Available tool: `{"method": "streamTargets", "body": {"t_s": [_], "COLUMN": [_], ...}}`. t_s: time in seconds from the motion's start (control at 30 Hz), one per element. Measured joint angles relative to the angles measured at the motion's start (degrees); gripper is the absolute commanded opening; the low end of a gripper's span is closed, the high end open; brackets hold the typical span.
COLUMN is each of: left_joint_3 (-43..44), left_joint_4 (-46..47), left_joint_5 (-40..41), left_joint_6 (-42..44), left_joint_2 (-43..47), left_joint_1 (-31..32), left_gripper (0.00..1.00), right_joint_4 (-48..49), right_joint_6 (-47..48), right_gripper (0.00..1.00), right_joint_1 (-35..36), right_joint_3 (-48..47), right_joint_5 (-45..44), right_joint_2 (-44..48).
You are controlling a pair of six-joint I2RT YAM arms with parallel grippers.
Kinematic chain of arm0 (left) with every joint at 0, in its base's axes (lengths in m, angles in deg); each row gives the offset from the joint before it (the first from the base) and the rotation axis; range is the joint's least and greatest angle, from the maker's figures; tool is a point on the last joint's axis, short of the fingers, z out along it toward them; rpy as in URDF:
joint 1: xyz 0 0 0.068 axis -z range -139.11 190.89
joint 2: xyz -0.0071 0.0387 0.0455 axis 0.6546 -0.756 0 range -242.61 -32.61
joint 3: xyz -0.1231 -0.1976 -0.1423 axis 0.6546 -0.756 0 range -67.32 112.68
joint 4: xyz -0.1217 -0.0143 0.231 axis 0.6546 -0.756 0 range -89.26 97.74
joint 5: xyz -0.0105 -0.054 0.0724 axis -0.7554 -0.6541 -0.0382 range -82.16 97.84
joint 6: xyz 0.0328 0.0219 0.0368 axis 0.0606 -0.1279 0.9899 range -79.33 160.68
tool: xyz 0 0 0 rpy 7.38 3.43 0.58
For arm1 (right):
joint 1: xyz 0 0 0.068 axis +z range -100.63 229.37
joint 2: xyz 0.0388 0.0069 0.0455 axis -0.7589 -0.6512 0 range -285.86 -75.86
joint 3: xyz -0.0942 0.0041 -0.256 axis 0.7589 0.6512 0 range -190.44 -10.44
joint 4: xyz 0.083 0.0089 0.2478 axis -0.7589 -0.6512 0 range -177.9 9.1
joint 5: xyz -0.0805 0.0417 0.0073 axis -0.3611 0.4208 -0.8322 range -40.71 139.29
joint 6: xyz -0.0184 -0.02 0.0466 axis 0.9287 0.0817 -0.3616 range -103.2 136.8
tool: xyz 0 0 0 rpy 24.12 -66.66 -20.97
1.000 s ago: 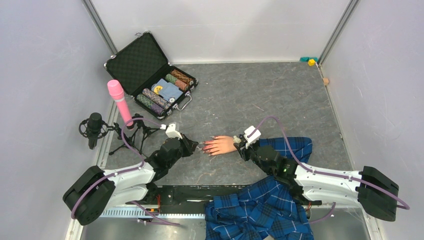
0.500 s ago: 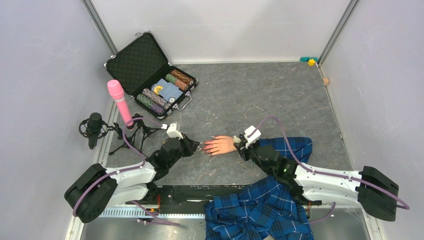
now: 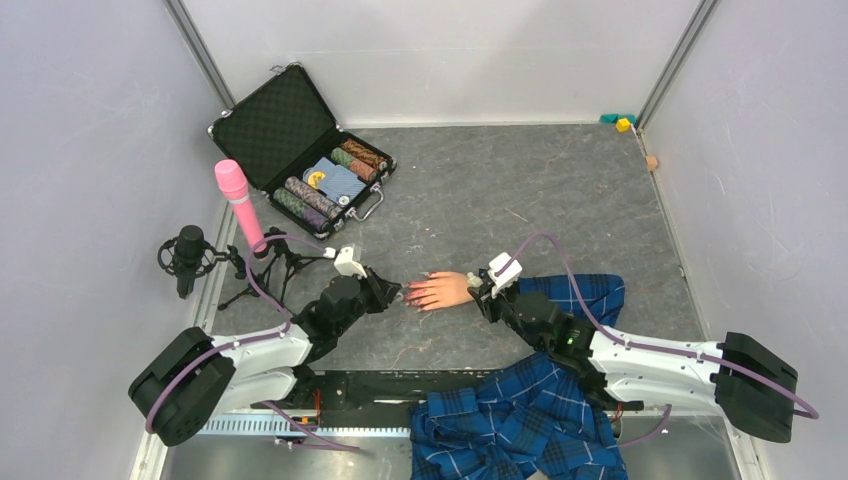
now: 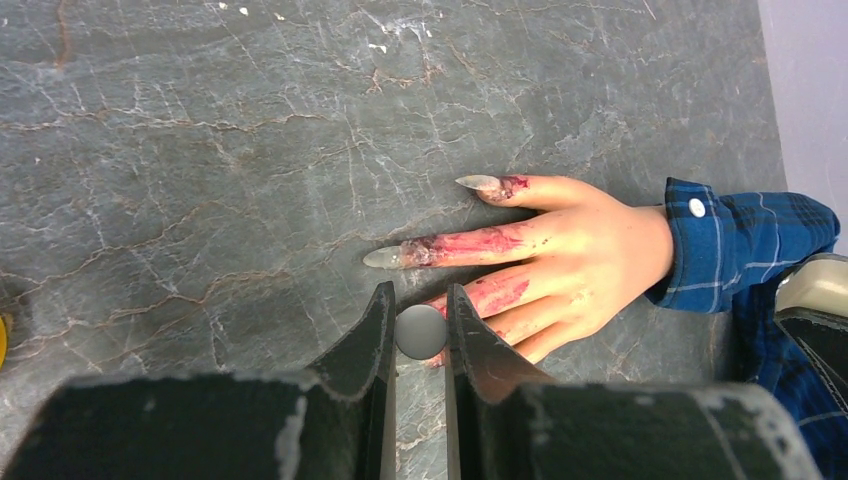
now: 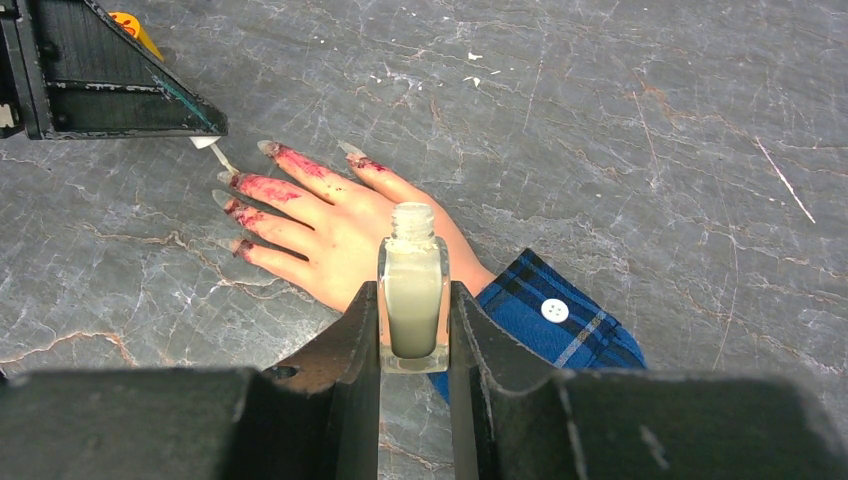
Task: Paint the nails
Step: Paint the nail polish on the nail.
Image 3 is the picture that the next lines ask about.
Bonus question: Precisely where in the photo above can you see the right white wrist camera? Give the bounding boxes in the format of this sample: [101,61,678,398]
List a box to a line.
[485,252,523,296]

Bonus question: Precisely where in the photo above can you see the black tripod stand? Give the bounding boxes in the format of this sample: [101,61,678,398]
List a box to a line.
[235,227,326,315]

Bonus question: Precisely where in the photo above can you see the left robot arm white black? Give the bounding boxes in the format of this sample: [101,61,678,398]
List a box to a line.
[128,270,402,446]

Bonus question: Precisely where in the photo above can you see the mannequin hand with painted nails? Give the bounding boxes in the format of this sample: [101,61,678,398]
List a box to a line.
[404,271,473,312]

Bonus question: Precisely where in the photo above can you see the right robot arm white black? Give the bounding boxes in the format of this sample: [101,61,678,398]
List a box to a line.
[469,281,798,443]

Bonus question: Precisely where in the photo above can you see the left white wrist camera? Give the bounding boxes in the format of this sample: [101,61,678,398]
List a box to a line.
[333,244,368,279]

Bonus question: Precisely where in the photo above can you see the blue plaid shirt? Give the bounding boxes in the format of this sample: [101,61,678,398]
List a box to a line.
[410,274,628,479]

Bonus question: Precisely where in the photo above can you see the open black poker chip case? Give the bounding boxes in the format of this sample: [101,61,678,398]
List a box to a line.
[207,63,396,240]

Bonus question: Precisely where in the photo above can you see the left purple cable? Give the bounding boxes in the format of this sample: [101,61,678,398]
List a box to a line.
[144,234,362,455]

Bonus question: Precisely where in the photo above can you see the pink microphone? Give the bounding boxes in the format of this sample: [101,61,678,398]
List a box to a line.
[214,159,268,259]

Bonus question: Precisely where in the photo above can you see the teal block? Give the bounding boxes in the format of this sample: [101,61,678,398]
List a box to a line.
[599,113,637,124]

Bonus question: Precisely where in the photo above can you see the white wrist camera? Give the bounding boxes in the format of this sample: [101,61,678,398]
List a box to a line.
[333,244,368,279]
[485,252,523,296]

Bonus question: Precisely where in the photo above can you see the black studio microphone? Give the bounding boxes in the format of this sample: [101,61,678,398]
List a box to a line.
[156,225,219,300]

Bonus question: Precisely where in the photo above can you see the yellow cube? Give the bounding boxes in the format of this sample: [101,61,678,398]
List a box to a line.
[615,116,632,133]

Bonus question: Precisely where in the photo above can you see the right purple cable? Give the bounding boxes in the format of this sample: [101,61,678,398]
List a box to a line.
[496,231,821,450]

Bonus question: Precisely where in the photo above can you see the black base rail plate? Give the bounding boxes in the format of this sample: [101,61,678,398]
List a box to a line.
[277,370,492,428]

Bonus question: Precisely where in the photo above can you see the purple cable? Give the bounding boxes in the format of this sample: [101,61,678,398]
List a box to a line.
[144,234,362,455]
[496,231,821,450]

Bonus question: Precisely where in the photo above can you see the nail polish bottle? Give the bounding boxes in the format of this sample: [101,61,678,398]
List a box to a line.
[466,272,483,288]

